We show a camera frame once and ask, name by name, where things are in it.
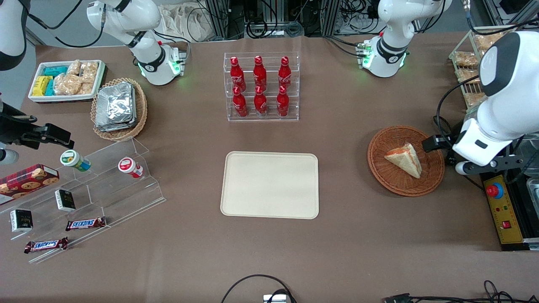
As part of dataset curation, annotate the red lid yogurt cup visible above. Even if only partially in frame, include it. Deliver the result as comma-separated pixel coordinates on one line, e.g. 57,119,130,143
117,157,144,179

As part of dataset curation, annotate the black appliance base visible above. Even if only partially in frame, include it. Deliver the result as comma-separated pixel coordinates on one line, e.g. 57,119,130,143
479,167,539,252

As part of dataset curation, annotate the black looped cable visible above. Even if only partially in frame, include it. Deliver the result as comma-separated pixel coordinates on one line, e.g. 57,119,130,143
221,274,296,303

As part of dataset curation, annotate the red cookie box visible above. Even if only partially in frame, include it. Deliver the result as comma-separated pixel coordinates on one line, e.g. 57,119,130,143
0,164,60,206

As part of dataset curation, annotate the silver foil pack stack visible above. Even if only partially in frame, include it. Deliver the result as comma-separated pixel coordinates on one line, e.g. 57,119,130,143
94,82,137,132

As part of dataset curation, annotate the snickers chocolate bar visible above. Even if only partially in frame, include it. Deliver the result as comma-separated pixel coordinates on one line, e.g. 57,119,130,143
24,237,69,254
65,216,107,232

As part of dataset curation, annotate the brown round wicker basket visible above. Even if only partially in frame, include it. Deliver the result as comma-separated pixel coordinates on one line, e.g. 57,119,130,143
367,125,446,197

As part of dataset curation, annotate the light oval wicker basket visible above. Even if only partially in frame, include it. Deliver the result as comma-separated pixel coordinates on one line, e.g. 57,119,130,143
91,77,148,142

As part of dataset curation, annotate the black cable with connector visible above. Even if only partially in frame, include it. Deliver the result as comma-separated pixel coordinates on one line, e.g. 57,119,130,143
382,279,539,303

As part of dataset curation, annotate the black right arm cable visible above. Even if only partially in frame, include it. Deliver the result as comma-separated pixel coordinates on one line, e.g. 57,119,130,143
24,0,107,48

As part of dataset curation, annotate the small black box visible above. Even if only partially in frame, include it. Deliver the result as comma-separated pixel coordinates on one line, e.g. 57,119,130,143
9,209,34,233
54,189,77,212

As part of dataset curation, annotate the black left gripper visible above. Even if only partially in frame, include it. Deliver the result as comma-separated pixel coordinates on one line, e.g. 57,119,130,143
422,133,460,154

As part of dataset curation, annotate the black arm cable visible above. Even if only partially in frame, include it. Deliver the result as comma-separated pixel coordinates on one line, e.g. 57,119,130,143
24,0,107,48
434,75,486,165

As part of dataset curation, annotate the white snack tray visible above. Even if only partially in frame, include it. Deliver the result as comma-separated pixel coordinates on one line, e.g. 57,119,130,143
28,59,106,104

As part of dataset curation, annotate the wire bread rack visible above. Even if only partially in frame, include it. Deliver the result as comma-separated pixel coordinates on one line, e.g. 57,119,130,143
448,25,519,111

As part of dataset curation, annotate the white cloth bag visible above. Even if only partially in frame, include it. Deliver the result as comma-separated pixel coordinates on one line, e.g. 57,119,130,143
159,3,216,43

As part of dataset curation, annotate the red cola bottle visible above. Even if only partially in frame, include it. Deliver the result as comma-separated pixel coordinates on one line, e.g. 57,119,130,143
253,55,267,90
232,86,248,118
253,86,268,117
278,56,292,88
229,56,246,91
276,85,290,117

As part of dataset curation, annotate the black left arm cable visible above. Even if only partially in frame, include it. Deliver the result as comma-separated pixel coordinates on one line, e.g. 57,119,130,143
434,75,486,165

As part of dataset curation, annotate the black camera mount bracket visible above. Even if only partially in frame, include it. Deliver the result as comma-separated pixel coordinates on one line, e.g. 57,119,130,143
462,144,539,176

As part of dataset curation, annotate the clear acrylic bottle rack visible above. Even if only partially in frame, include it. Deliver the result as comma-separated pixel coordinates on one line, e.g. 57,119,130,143
224,52,300,122

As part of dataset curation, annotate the yellow emergency stop box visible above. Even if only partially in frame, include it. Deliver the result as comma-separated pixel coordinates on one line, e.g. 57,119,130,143
483,174,525,245

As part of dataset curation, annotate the yellow snack pack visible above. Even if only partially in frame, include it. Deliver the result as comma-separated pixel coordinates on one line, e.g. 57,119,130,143
32,75,53,97

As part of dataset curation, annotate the triangular sandwich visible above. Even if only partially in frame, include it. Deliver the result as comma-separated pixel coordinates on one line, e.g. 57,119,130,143
384,143,423,179

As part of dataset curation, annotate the clear plastic container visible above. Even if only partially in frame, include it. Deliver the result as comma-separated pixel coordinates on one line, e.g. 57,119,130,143
526,177,539,212

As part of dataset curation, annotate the clear acrylic stepped display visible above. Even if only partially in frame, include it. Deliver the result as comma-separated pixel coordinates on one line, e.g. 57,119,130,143
0,136,166,265

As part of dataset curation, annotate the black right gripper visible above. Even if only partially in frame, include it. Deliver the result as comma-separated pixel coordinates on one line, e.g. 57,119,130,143
0,103,75,150

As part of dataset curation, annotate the green lid yogurt cup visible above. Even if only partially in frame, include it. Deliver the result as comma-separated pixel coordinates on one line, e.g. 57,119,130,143
59,149,91,172

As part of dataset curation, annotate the beige rectangular tray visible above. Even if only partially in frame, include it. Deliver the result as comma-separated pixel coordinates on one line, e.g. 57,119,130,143
220,151,320,220

